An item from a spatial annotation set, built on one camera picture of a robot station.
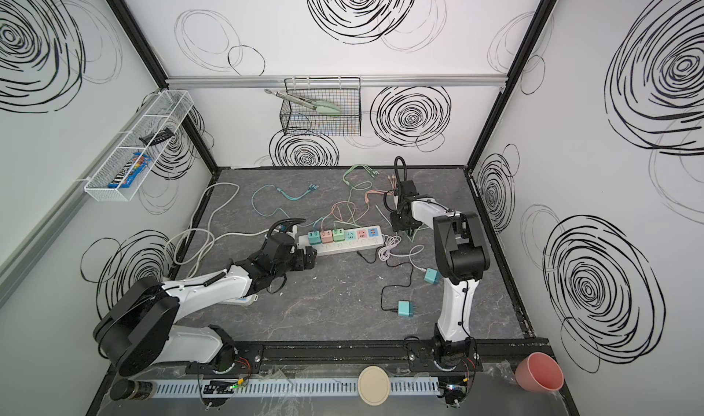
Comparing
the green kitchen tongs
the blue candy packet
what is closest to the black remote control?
the blue candy packet

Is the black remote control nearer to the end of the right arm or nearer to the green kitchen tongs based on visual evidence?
the green kitchen tongs

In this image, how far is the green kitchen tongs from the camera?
0.90 m

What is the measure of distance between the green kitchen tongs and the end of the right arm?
0.37m

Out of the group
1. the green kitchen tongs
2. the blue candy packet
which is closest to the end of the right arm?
the green kitchen tongs

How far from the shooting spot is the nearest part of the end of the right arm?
75 cm
